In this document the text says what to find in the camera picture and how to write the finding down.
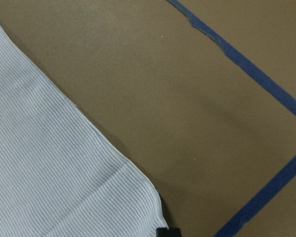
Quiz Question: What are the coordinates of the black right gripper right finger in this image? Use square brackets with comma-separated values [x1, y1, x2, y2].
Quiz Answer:
[169, 228, 181, 237]

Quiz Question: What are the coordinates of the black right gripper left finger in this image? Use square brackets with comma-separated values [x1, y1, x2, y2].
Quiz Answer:
[156, 228, 169, 237]

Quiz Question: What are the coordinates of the blue striped button shirt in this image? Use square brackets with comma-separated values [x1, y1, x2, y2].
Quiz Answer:
[0, 25, 167, 237]

